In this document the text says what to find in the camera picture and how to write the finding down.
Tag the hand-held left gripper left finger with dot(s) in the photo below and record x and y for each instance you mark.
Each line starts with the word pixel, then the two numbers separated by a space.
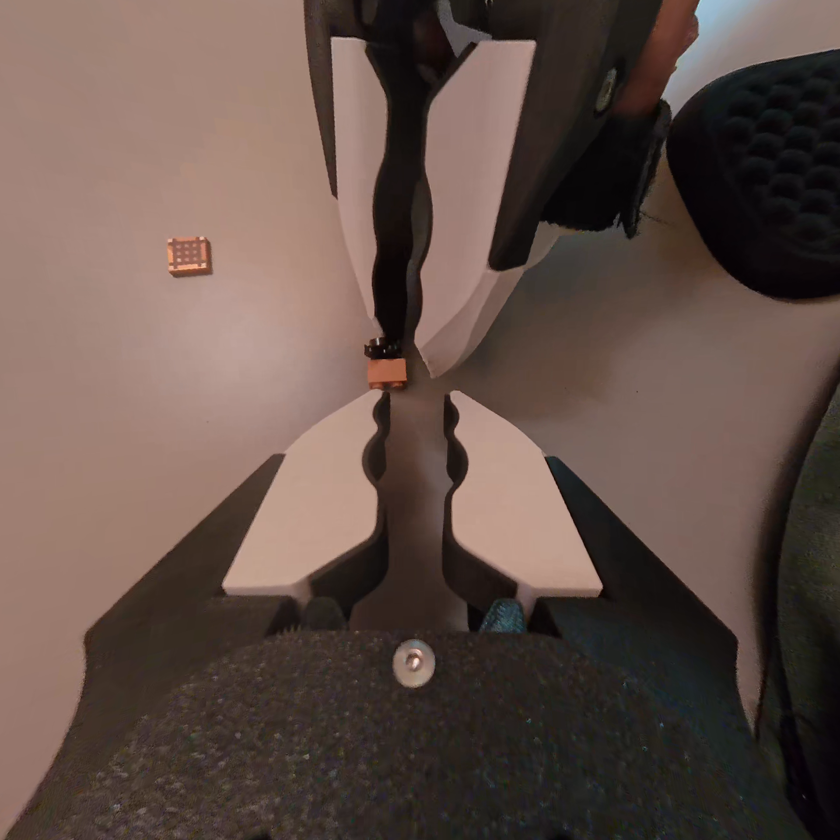
pixel 302 525

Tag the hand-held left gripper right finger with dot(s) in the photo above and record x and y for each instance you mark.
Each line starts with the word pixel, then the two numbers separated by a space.
pixel 525 525

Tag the black round toy plate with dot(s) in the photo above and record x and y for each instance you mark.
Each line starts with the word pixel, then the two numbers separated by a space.
pixel 379 346

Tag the person's right hand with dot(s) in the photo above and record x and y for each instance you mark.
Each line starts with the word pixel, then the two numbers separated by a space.
pixel 663 52

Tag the grey desk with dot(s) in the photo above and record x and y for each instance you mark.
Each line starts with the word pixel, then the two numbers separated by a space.
pixel 164 394

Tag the person's green hoodie torso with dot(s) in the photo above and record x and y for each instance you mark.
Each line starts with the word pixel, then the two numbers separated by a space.
pixel 807 623

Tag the tan grid printed toy tile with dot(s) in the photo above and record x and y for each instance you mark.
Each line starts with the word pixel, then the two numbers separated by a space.
pixel 189 254

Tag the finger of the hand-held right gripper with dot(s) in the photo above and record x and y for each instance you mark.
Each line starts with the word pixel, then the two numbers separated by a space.
pixel 472 164
pixel 354 164

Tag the black mesh wrist rest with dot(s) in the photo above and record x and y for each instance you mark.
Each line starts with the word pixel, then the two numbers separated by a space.
pixel 761 177

